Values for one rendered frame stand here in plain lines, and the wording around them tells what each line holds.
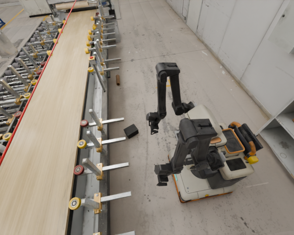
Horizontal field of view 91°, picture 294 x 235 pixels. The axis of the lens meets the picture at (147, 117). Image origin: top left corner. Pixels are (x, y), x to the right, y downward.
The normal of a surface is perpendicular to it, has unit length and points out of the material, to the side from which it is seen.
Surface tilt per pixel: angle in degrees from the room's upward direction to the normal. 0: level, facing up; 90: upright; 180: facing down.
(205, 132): 13
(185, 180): 0
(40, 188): 0
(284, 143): 0
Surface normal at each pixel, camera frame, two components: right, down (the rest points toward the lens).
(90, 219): -0.07, -0.61
